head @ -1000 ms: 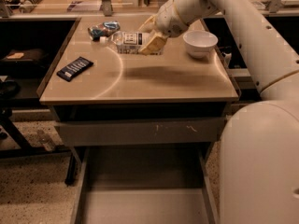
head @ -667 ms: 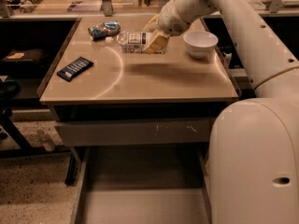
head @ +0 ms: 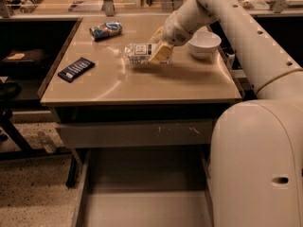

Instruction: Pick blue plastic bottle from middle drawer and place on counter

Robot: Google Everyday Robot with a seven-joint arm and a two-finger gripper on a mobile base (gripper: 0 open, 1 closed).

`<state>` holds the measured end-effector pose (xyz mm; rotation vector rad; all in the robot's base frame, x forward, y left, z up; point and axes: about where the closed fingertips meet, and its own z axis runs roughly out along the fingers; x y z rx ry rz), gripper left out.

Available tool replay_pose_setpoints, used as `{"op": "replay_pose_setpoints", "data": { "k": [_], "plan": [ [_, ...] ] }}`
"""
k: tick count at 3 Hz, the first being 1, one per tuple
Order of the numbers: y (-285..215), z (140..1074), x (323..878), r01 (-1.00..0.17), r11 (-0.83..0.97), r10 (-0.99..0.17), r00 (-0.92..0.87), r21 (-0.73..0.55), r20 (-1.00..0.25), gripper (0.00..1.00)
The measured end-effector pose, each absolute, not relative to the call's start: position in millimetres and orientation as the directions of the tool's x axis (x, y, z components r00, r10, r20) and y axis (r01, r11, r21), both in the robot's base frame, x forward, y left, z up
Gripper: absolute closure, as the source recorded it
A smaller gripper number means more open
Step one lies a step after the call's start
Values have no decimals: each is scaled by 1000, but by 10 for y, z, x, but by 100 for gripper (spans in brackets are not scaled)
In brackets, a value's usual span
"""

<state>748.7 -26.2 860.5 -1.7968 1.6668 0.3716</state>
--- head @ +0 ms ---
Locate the clear plastic water bottle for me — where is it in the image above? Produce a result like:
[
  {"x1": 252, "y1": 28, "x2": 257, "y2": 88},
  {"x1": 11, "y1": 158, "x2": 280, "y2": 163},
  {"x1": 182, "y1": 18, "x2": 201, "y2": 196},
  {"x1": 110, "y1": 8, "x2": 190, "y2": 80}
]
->
[{"x1": 123, "y1": 44, "x2": 171, "y2": 64}]

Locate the dark blue snack bar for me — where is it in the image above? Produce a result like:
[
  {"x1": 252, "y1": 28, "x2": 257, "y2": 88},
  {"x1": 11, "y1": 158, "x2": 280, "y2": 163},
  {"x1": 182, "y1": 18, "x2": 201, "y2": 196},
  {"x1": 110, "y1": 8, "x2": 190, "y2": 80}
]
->
[{"x1": 58, "y1": 58, "x2": 95, "y2": 83}]

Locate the beige drawer cabinet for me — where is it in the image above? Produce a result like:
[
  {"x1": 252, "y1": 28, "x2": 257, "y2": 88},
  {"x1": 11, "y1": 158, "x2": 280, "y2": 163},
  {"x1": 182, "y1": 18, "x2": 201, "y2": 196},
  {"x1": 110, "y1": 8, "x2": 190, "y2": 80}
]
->
[{"x1": 37, "y1": 14, "x2": 245, "y2": 227}]

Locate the open middle drawer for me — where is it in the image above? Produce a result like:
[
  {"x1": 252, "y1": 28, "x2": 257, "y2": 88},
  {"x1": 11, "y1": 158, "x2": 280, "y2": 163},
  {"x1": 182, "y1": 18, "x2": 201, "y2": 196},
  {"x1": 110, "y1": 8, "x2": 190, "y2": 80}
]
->
[{"x1": 71, "y1": 146, "x2": 213, "y2": 227}]

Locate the grey top drawer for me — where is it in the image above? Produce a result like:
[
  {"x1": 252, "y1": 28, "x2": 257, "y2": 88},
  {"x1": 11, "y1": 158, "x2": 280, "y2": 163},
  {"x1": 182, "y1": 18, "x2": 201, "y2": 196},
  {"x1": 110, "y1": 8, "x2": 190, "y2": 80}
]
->
[{"x1": 56, "y1": 119, "x2": 214, "y2": 148}]

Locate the crumpled blue chip bag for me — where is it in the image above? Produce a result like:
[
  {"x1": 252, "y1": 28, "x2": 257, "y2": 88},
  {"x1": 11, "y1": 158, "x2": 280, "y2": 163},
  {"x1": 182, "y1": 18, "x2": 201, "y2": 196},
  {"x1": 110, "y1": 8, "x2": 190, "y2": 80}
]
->
[{"x1": 89, "y1": 21, "x2": 122, "y2": 42}]

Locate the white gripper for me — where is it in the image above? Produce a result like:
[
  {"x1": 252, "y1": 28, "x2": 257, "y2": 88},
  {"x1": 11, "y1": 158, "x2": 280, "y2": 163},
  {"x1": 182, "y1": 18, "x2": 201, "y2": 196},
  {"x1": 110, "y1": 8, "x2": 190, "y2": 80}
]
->
[{"x1": 149, "y1": 11, "x2": 191, "y2": 64}]

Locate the white ceramic bowl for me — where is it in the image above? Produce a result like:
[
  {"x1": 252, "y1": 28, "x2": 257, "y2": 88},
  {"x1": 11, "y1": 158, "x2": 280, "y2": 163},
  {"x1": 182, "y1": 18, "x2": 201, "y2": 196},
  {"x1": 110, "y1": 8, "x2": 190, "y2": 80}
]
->
[{"x1": 187, "y1": 30, "x2": 222, "y2": 60}]

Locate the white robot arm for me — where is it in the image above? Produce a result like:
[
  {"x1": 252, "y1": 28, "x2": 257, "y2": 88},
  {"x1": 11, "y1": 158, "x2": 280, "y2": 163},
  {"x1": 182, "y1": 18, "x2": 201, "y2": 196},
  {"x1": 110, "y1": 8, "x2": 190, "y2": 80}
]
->
[{"x1": 150, "y1": 0, "x2": 303, "y2": 227}]

